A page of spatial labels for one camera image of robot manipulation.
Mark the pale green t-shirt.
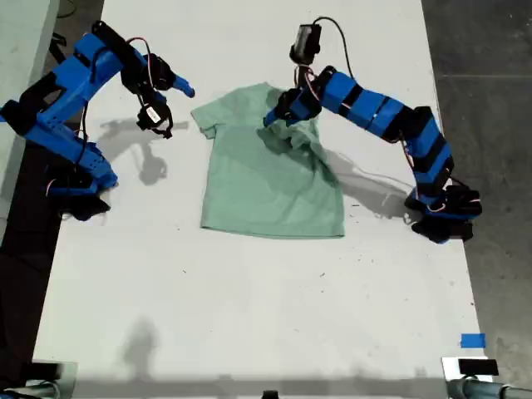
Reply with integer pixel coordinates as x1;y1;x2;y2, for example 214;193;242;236
190;81;347;240

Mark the black stand leg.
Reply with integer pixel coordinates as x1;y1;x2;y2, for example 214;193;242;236
48;33;70;63

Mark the pale side table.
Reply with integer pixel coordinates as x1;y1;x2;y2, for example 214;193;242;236
0;0;60;225

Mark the blue tape strip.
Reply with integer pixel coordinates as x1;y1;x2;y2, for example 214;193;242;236
460;332;486;349

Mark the small black box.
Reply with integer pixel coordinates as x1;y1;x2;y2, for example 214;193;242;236
458;359;499;376
29;362;64;382

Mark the black camera stalk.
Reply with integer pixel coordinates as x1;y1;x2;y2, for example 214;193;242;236
293;62;315;91
135;85;157;110

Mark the black camera box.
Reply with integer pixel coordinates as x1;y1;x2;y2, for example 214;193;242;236
289;23;323;66
135;103;168;131

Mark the black camera cable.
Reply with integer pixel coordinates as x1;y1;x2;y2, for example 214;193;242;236
151;108;175;140
313;16;358;82

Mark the grey hose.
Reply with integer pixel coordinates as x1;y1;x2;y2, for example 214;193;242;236
446;376;532;399

